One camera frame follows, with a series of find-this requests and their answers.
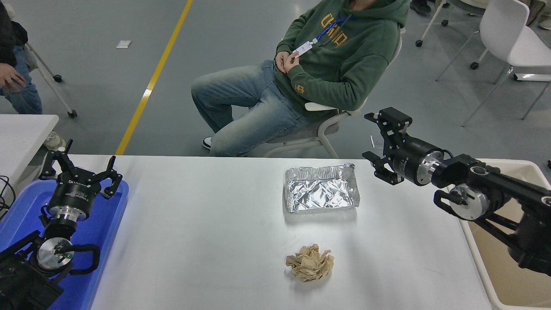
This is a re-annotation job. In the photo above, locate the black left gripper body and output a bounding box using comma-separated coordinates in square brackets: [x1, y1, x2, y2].
[46, 179, 103, 216]

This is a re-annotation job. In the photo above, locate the person's left hand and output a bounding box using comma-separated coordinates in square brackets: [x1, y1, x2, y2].
[283, 52, 300, 74]

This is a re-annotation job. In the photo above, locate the person's hand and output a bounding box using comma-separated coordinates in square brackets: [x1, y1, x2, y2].
[0, 62, 26, 93]

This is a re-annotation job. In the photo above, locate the metal chair frame with casters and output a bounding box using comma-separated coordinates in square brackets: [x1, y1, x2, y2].
[24, 42, 78, 119]

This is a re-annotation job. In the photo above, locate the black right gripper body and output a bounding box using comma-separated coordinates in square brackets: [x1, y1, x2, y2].
[392, 135, 432, 186]

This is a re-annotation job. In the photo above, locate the large pale bin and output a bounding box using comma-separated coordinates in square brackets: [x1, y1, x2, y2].
[448, 158, 551, 310]

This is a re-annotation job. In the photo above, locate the blue lanyard with badge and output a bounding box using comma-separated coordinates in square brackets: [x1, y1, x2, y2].
[292, 16, 350, 57]

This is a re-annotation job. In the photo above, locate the grey white chair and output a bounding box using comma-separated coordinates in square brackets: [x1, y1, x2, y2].
[245, 27, 406, 159]

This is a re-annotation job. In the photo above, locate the chair with black casters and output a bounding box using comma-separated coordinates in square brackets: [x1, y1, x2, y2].
[415, 0, 491, 70]

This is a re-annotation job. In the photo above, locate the white side table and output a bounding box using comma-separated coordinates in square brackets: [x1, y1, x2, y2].
[0, 114, 60, 190]

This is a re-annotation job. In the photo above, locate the white shell chair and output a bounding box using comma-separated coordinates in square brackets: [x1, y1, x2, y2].
[435, 0, 551, 128]

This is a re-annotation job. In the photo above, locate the black cable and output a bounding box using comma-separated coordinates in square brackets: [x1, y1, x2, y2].
[0, 175, 17, 221]

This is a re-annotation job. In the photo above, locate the silver foil tray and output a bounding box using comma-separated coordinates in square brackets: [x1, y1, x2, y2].
[283, 163, 360, 214]

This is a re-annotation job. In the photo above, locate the crumpled tan paper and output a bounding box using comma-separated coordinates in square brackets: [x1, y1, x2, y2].
[285, 244, 335, 283]

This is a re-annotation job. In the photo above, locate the blue plastic tray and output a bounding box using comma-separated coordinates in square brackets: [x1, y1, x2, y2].
[0, 179, 130, 310]

